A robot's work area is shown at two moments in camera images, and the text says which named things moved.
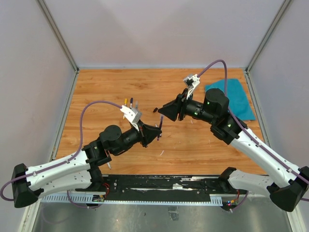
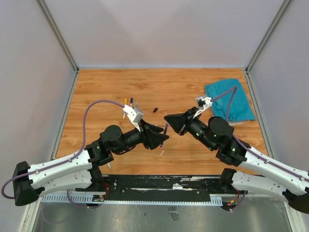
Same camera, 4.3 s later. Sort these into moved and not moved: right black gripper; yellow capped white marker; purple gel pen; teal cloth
Moved: purple gel pen; right black gripper
Not moved: yellow capped white marker; teal cloth
